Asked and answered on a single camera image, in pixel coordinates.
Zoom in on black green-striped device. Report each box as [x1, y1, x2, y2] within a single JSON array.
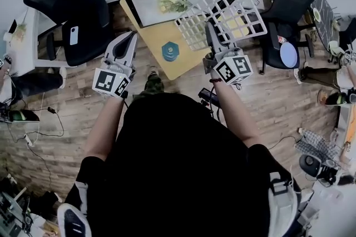
[[0, 109, 40, 123], [324, 91, 356, 106]]

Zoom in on grey buckled shoulder strap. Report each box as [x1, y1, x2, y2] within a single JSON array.
[[267, 171, 303, 237]]

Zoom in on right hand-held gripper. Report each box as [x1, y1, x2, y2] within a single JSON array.
[[202, 21, 254, 87]]

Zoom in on black floor cable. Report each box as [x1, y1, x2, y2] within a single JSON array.
[[5, 106, 65, 145]]

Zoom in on orange cloth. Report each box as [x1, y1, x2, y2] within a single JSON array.
[[344, 115, 356, 145]]

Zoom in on glass jar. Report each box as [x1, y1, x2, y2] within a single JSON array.
[[317, 88, 330, 105]]

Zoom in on white side cabinet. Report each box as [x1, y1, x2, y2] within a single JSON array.
[[333, 103, 356, 159]]

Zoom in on person's camouflage trousers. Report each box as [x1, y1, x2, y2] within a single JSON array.
[[143, 74, 165, 95]]

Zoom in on pale blue round disc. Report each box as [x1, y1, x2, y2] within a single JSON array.
[[279, 42, 298, 68]]

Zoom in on small pale flower bunch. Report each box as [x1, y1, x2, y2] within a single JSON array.
[[13, 23, 27, 36]]

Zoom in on person's right forearm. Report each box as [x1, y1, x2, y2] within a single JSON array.
[[212, 81, 261, 147]]

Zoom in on person's black shirt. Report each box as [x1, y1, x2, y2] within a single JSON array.
[[76, 92, 279, 237]]

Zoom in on blue lantern ornament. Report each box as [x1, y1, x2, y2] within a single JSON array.
[[161, 41, 180, 62]]

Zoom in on white wire grid rack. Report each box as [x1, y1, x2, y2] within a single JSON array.
[[174, 0, 268, 52]]

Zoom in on person's left forearm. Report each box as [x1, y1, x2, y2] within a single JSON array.
[[85, 95, 125, 161]]

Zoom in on dark marble round table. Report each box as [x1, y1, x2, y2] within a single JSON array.
[[310, 0, 342, 56]]

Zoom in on white desk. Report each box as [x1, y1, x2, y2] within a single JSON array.
[[0, 7, 67, 70]]

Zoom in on yellow table with black base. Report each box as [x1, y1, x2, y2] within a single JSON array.
[[119, 0, 251, 81]]

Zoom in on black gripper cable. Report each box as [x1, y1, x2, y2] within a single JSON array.
[[210, 85, 223, 122]]

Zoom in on white black shoulder pad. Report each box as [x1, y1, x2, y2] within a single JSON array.
[[57, 180, 92, 237]]

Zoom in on white smartphone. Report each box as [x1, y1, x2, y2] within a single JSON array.
[[69, 26, 80, 46]]

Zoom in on black waist-mounted device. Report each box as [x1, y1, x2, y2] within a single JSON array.
[[197, 87, 220, 108]]

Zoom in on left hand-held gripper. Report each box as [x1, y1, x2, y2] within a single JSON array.
[[92, 31, 139, 99]]

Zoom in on checked cloth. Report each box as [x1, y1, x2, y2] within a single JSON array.
[[294, 130, 342, 164]]

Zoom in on black round device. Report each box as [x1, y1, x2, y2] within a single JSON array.
[[299, 154, 323, 177]]

